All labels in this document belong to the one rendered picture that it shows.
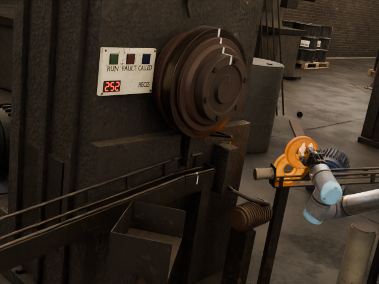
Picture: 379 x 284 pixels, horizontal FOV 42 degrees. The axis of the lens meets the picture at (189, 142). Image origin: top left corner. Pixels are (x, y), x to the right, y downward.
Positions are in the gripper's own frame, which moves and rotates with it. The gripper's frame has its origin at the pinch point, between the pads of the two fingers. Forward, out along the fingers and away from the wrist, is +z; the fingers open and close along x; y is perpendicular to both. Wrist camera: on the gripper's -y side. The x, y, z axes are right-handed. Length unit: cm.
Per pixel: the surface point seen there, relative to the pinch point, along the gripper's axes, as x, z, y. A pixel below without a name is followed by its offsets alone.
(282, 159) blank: 5.4, 5.2, -10.7
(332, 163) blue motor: -95, 117, -89
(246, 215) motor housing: 23.3, -13.6, -30.9
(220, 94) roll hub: 48, -9, 29
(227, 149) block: 34.5, 4.4, -5.9
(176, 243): 66, -55, -9
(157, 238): 72, -51, -9
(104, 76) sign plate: 95, -13, 35
